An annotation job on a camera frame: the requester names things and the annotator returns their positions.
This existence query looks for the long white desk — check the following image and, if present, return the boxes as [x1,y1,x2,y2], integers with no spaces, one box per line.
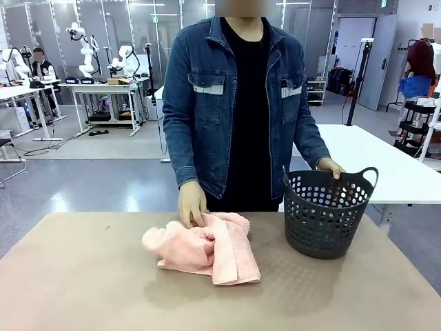
[0,83,65,142]

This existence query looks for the white desk with robot arms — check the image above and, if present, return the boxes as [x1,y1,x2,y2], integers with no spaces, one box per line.
[58,76,152,138]

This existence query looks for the person's right hand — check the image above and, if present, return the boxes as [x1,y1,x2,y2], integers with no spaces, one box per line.
[178,181,210,229]

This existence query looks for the black equipment cases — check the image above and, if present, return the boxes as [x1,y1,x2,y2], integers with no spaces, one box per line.
[327,67,355,96]

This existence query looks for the person in denim jacket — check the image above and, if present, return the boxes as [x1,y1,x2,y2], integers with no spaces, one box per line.
[161,6,331,213]

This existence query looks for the person's left forearm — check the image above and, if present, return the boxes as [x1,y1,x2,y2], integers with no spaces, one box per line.
[292,120,331,170]

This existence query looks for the black utility cart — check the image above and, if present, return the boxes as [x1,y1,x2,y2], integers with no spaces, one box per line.
[393,99,439,153]

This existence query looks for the person's left hand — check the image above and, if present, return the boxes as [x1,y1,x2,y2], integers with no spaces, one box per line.
[316,157,347,180]

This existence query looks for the person in dark red top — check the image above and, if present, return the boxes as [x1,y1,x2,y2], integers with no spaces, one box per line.
[397,23,438,104]

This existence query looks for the black tripod stand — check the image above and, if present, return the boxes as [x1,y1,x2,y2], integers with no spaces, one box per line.
[345,39,376,127]

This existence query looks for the white robot with black cables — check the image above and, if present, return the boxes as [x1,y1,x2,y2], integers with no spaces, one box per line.
[0,45,34,86]

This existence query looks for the black camera pole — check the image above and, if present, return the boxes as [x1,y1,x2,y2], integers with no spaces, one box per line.
[143,43,158,105]

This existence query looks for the person's right forearm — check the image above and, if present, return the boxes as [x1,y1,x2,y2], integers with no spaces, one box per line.
[162,130,207,190]

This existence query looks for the large white table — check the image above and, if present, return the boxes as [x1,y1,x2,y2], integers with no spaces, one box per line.
[292,123,441,225]

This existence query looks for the grey door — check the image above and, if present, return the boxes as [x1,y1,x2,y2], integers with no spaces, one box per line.
[359,14,400,112]

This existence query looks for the white open shelf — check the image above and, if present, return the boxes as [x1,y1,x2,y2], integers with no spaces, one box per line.
[305,77,327,107]

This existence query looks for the seated person in black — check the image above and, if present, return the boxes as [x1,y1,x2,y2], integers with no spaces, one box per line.
[30,48,59,129]

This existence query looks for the dark grey perforated basket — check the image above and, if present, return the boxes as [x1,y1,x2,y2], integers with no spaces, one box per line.
[283,166,379,260]

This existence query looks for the pink terry towel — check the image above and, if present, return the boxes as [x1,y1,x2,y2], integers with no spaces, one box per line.
[141,212,261,286]

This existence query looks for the white computer tower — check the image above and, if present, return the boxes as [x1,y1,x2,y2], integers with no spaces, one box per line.
[14,105,36,134]

